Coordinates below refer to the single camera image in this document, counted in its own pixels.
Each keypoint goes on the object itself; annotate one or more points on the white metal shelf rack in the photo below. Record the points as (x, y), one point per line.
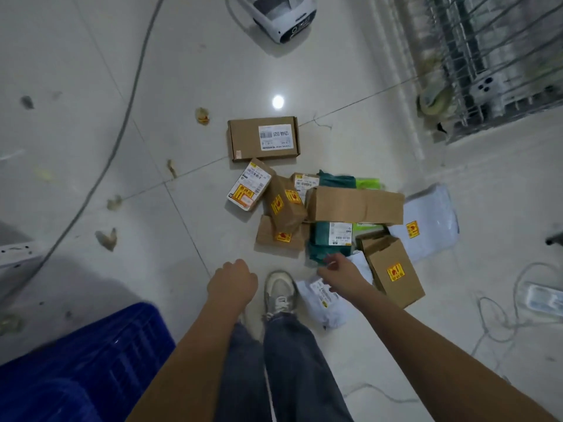
(17, 254)

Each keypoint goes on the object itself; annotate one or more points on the pile of small parcels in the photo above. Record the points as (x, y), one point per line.
(352, 204)

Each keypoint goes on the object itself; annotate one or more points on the white grey device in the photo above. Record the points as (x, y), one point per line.
(281, 17)

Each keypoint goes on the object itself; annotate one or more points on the blue plastic crate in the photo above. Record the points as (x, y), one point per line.
(88, 369)

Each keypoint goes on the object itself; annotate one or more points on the crumpled yellow wrapper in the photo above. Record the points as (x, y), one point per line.
(202, 116)

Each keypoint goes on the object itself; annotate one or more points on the person's right leg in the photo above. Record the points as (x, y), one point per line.
(299, 369)

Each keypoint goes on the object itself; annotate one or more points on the white power strip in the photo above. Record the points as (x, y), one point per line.
(545, 301)

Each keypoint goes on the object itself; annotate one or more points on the person's left hand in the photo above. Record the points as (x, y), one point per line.
(233, 285)

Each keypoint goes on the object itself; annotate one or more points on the thin brown litter scrap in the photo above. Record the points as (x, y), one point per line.
(171, 169)

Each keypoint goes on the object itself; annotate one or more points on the person's right grey shoe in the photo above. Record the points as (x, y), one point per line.
(279, 294)

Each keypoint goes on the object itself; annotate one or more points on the box label 12V4A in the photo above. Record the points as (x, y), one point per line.
(246, 140)

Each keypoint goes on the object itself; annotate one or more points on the brown torn litter scrap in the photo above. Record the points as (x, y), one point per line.
(107, 239)

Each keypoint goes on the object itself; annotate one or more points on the dark folding stool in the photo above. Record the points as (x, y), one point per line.
(555, 239)

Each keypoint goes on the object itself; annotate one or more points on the pale crumpled litter scrap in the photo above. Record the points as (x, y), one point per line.
(114, 202)

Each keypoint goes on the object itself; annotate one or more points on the person's right hand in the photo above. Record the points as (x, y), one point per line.
(347, 276)

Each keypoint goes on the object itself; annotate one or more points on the person's leg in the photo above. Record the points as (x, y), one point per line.
(242, 377)
(299, 369)

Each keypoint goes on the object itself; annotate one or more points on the person's left forearm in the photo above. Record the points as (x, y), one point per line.
(189, 369)

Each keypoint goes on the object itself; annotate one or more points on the person's left leg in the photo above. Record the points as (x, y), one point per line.
(242, 377)

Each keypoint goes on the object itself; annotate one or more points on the white smartphone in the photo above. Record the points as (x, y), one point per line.
(486, 91)

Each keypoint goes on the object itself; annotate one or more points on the person's right forearm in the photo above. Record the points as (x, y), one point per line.
(440, 356)

